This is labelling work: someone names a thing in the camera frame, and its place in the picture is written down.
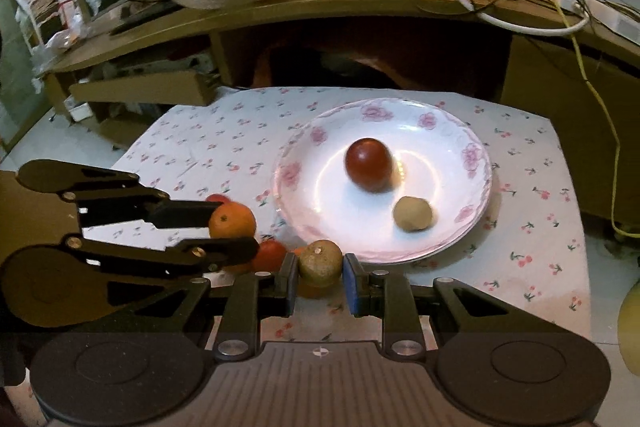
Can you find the orange mandarin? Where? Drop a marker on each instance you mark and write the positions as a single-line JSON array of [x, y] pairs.
[[232, 222]]

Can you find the white pink floral plate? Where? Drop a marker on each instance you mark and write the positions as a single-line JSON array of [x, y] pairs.
[[325, 202]]

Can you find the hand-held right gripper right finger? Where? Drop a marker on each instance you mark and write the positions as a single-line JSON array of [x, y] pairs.
[[352, 287]]

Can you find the yellow-green round object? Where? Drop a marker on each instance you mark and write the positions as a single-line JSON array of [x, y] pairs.
[[631, 327]]

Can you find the brown-green round fruit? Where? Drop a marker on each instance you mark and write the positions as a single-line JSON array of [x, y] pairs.
[[320, 263]]

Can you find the white flat box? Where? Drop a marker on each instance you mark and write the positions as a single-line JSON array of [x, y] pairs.
[[600, 14]]

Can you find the white floral tablecloth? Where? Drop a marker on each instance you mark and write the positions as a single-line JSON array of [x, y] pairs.
[[225, 137]]

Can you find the wooden desk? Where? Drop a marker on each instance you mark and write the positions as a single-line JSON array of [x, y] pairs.
[[350, 7]]

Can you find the brown cardboard box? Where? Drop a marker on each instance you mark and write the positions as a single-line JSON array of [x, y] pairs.
[[140, 89]]

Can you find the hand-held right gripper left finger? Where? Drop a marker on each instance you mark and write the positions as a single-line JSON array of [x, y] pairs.
[[288, 282]]

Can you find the dark red tomato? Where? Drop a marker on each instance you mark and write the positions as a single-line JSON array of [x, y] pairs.
[[368, 164]]

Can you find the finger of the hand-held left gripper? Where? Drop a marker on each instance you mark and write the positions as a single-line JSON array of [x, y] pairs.
[[125, 197], [200, 254]]

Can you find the brown round fruit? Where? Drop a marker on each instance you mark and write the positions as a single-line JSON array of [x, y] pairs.
[[412, 214]]

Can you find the small red fruit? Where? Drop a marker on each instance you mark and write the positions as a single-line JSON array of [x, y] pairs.
[[218, 198], [270, 256]]

